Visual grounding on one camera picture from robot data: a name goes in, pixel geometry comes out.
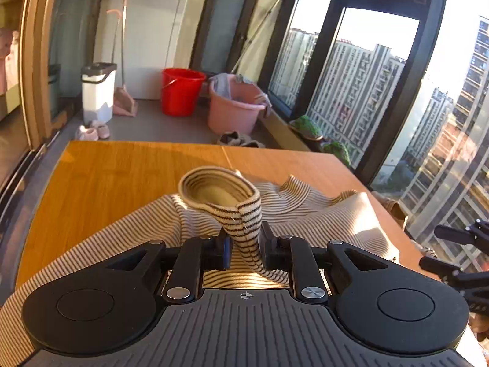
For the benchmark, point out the pink plastic basin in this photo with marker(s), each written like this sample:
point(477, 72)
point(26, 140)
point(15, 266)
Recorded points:
point(239, 113)

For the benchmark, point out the dark framed door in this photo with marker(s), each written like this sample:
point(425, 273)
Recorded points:
point(221, 35)

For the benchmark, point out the grey cloth on basin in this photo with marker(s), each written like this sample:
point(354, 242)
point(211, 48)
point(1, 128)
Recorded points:
point(223, 83)

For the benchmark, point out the pink broom and dustpan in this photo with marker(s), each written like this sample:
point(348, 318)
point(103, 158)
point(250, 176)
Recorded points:
point(124, 103)

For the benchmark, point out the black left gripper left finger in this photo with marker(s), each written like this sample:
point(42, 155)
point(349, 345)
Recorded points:
point(197, 256)

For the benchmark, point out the metal pole leaning on wall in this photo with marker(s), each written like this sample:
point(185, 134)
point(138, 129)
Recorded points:
point(254, 35)

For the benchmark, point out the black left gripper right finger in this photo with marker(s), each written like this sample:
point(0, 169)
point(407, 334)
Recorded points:
point(294, 256)

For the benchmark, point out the striped beige knit garment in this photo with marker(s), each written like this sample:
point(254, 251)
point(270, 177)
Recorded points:
point(210, 199)

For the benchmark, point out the red plastic bucket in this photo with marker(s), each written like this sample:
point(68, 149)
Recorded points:
point(180, 91)

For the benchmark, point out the white trash bin black lid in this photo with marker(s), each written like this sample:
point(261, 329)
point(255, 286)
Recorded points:
point(98, 85)

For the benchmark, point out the green plant pot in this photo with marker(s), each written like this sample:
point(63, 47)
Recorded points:
point(338, 150)
point(306, 128)

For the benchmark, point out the pink slippers pair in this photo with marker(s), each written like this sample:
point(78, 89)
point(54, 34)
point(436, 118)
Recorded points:
point(95, 131)

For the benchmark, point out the green plant pot near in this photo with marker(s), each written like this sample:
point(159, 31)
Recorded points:
point(338, 150)

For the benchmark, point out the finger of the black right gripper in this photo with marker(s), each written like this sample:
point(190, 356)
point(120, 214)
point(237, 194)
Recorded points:
point(475, 234)
point(473, 286)

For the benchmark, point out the green plant pot far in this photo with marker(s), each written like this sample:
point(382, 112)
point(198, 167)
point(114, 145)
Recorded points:
point(306, 128)

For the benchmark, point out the dark shoes on floor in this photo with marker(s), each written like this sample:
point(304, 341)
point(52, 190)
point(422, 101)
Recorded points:
point(237, 139)

